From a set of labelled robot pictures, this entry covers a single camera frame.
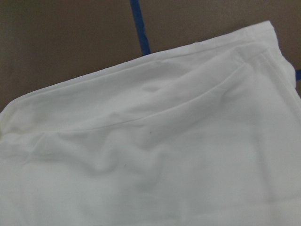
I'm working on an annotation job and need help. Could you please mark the white long-sleeve printed shirt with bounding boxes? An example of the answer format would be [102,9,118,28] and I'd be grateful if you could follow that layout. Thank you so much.
[0,21,301,226]

